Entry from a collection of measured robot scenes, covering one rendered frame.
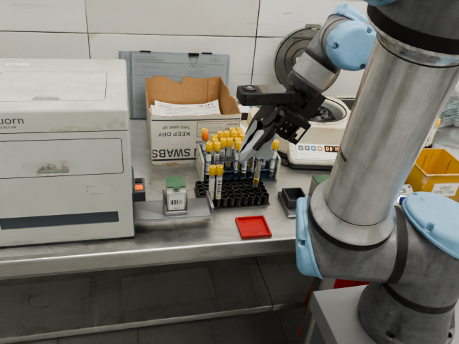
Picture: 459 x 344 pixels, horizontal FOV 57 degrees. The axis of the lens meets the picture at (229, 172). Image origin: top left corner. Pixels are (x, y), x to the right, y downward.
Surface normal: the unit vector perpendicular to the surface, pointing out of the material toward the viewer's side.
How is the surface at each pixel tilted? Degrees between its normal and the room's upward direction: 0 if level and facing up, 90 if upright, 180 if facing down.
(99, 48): 90
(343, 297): 1
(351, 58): 80
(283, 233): 0
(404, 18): 102
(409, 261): 74
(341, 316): 1
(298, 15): 90
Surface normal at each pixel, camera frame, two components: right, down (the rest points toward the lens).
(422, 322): -0.18, 0.22
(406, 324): -0.41, 0.17
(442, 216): 0.19, -0.83
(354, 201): -0.45, 0.65
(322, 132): 0.05, 0.53
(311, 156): 0.09, -0.54
